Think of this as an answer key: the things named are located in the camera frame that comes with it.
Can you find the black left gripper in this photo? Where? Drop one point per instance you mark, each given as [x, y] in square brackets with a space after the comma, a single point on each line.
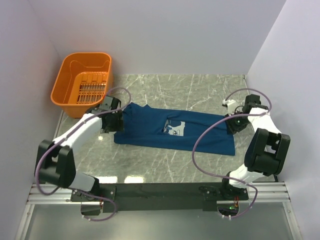
[119, 125]

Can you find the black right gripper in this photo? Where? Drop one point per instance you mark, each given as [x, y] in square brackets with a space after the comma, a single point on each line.
[231, 128]

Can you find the blue t shirt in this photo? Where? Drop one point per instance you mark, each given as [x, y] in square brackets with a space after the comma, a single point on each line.
[174, 129]

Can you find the orange plastic basket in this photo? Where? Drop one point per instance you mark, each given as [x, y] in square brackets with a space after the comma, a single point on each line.
[82, 82]

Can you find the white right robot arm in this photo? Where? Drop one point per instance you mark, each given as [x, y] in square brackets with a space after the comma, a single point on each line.
[266, 152]

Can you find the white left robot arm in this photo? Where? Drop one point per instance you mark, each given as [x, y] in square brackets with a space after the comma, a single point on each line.
[55, 163]

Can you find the black base beam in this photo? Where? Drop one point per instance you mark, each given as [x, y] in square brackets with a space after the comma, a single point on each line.
[168, 196]

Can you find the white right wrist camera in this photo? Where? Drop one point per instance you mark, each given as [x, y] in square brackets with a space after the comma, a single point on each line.
[232, 107]

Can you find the aluminium frame rail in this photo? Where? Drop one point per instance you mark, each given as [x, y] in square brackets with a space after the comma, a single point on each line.
[268, 192]

